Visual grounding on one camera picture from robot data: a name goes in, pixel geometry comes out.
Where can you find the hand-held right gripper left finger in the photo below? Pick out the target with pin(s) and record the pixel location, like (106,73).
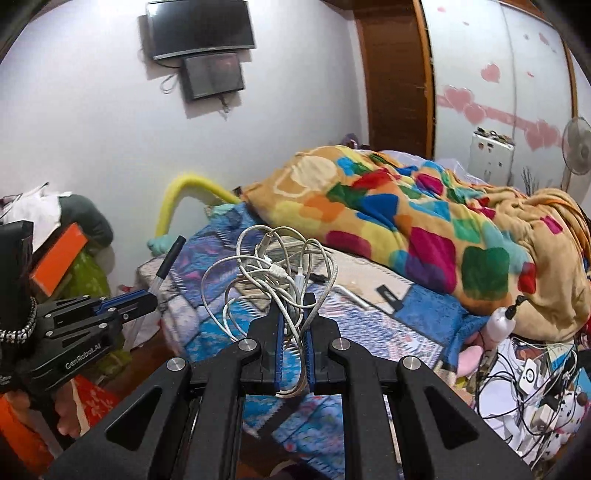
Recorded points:
(277,341)

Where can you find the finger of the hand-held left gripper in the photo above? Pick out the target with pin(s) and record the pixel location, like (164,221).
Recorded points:
(124,299)
(83,325)

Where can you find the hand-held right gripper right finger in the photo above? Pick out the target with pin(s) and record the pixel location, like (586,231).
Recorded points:
(310,350)

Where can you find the black marker pen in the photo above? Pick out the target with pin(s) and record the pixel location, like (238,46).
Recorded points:
(168,263)

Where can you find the silver tube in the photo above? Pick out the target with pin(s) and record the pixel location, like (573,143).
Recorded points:
(353,295)

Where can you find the person's left hand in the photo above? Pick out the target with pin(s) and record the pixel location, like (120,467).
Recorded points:
(68,413)

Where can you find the red patterned box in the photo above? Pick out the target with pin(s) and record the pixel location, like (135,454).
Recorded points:
(94,401)

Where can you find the teal cloth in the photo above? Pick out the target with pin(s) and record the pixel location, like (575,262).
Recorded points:
(159,244)

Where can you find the orange box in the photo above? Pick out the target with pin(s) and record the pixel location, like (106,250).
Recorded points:
(57,263)

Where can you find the grey-green cushion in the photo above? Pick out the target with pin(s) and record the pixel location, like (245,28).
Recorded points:
(90,217)

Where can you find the patchwork bedsheet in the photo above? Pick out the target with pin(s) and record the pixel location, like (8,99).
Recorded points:
(415,323)

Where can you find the yellow foam tube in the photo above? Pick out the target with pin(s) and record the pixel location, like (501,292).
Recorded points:
(173,198)

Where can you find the white cloth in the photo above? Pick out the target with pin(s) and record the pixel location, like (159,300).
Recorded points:
(32,207)

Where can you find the colourful patterned blanket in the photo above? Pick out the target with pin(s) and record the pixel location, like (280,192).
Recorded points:
(415,230)

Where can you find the pink plush toy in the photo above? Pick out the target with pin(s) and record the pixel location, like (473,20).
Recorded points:
(471,364)

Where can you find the white squeeze bottle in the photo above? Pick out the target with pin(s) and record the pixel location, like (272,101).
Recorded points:
(501,325)

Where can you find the white box with gadgets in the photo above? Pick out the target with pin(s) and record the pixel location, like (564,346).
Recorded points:
(491,157)

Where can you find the spotted plush toy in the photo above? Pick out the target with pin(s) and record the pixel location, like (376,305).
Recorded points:
(572,415)

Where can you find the brown wooden door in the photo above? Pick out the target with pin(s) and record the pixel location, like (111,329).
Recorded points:
(397,78)

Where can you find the wardrobe with heart stickers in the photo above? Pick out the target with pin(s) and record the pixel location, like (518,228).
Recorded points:
(498,83)

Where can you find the standing fan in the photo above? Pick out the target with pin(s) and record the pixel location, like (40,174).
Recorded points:
(577,147)

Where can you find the small black wall monitor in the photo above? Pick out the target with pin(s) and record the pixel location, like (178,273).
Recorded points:
(212,76)

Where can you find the wall-mounted black television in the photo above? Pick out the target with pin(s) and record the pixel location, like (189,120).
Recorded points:
(201,27)

